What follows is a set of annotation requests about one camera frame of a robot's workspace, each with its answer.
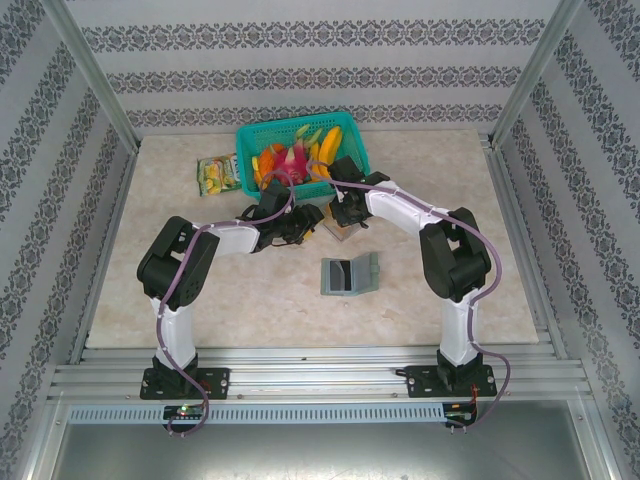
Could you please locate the clear plastic card box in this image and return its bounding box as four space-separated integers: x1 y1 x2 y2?
322 212 374 242

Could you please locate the grey-green card holder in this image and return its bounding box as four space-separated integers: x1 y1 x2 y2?
319 252 383 298

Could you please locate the long yellow orange fruit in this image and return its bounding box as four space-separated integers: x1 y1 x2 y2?
312 126 345 179

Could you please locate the pink dragon fruit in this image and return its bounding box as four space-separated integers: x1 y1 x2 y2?
273 142 311 186

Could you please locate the teal plastic basket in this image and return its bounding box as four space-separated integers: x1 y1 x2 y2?
235 110 371 202

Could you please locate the yellow green snack bag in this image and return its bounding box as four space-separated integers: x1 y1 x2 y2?
196 152 242 198

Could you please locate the small controller circuit board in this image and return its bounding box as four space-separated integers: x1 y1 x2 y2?
446 402 479 424
164 404 206 419

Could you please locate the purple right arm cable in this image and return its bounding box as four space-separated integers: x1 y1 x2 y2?
305 159 511 436

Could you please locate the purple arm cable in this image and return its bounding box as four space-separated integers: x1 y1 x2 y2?
157 169 296 440
305 159 511 436

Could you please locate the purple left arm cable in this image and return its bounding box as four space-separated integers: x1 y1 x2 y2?
157 169 296 440

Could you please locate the aluminium mounting rail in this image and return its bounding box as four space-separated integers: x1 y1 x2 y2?
49 347 586 402

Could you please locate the aluminium table side rail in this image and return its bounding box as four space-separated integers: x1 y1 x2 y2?
484 142 571 361

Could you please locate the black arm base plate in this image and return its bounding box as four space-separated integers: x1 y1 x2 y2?
405 364 497 399
140 367 231 401

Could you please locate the slotted grey cable duct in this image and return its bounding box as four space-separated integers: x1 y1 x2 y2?
67 403 446 425

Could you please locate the aluminium frame post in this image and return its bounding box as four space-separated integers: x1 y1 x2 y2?
38 0 141 151
489 0 586 151

